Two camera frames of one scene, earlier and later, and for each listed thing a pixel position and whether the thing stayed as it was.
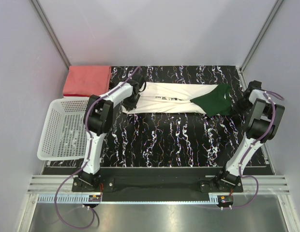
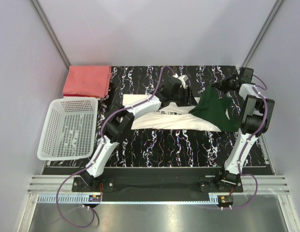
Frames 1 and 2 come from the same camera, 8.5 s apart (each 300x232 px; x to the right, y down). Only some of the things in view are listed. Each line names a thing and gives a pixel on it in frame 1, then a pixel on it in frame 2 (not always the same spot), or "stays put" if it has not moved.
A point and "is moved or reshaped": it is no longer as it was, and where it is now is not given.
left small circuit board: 95,198 stays put
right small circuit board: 225,200 stays put
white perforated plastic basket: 64,137 stays put
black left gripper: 130,106 -> 188,101
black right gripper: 236,110 -> 221,84
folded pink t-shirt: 87,80 stays put
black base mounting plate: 157,184 stays put
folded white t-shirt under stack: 67,97 stays put
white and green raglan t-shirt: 178,98 is moved or reshaped
